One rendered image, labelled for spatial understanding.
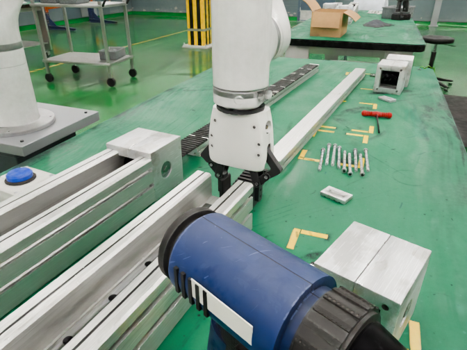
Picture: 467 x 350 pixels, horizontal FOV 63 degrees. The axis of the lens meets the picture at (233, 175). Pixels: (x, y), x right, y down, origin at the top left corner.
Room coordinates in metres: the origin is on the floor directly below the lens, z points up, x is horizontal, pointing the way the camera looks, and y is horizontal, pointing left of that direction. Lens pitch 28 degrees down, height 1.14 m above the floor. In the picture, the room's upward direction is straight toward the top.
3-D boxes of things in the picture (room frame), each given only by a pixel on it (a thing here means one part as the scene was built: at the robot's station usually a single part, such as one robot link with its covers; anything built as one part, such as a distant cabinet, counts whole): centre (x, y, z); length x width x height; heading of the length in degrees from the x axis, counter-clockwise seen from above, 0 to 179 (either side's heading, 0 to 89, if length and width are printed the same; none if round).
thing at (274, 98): (1.21, -0.12, 0.79); 0.96 x 0.04 x 0.03; 153
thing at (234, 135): (0.57, -0.01, 0.92); 0.10 x 0.07 x 0.11; 63
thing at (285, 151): (1.13, -0.29, 0.79); 0.96 x 0.04 x 0.03; 153
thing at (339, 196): (0.60, -0.19, 0.78); 0.05 x 0.03 x 0.01; 46
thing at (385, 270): (0.33, -0.14, 0.83); 0.11 x 0.10 x 0.10; 50
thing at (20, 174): (0.56, 0.35, 0.84); 0.04 x 0.04 x 0.02
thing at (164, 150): (0.65, 0.17, 0.83); 0.12 x 0.09 x 0.10; 63
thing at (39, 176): (0.56, 0.35, 0.81); 0.10 x 0.08 x 0.06; 63
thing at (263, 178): (0.55, -0.05, 0.83); 0.03 x 0.03 x 0.07; 63
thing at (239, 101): (0.57, -0.01, 0.98); 0.09 x 0.08 x 0.03; 63
